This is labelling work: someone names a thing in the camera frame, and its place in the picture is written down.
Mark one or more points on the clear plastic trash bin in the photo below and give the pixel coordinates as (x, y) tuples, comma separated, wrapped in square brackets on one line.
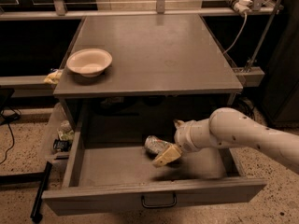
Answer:
[(57, 138)]

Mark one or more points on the white power strip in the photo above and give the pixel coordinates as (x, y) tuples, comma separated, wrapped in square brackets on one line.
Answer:
[(242, 7)]

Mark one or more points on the grey metal rail frame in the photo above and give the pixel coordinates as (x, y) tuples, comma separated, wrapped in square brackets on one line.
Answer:
[(67, 9)]

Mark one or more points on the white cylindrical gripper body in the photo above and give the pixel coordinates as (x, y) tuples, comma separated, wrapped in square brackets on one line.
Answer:
[(183, 138)]

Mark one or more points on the open grey top drawer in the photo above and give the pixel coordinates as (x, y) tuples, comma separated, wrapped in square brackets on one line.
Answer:
[(108, 169)]

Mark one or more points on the crushed 7up soda can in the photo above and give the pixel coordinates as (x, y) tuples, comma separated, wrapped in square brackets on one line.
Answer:
[(155, 146)]

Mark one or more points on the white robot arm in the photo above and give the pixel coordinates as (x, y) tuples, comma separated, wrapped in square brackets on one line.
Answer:
[(229, 128)]

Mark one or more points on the grey metal cabinet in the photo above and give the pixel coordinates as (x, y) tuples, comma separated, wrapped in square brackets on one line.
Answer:
[(153, 56)]

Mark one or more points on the black metal stand leg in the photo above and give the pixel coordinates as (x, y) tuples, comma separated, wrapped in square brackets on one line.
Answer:
[(36, 216)]

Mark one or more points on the white paper bowl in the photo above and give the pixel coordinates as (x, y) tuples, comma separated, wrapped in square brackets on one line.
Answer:
[(89, 62)]

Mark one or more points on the black drawer handle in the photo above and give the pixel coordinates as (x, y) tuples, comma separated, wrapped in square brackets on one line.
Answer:
[(158, 201)]

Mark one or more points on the yellow crumpled bag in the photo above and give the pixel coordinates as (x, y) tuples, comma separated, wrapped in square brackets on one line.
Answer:
[(53, 78)]

